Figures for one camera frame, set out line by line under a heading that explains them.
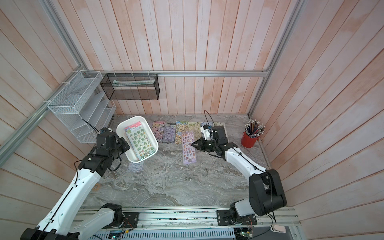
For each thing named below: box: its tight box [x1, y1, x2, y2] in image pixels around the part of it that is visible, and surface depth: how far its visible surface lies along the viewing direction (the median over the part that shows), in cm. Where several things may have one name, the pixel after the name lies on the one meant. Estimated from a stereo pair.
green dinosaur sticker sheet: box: [126, 125, 156, 161], surface depth 81 cm
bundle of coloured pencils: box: [244, 119, 266, 139], surface depth 92 cm
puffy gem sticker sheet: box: [161, 122, 176, 143], surface depth 113 cm
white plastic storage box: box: [116, 115, 159, 163], surface depth 80 cm
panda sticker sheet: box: [175, 120, 189, 145], surface depth 113 cm
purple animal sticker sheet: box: [182, 131, 197, 165], surface depth 87 cm
